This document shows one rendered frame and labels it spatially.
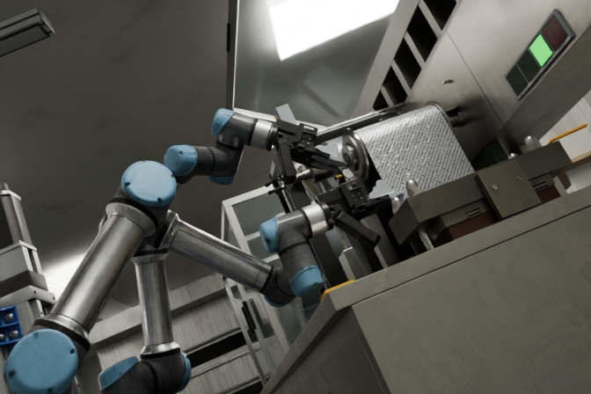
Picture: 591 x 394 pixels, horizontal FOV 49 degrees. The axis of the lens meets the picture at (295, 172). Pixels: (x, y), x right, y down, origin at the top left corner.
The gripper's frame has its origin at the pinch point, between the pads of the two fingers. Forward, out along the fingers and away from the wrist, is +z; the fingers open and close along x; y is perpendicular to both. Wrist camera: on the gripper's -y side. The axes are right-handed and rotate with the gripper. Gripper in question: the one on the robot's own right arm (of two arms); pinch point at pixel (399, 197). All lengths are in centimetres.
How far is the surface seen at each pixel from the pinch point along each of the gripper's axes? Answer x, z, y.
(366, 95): 54, 29, 54
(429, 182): -0.3, 8.9, 0.9
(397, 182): -0.3, 1.3, 3.7
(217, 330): 493, -22, 69
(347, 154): 5.6, -5.1, 17.2
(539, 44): -36.7, 28.5, 11.0
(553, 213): -25.9, 17.8, -21.3
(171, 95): 238, -13, 184
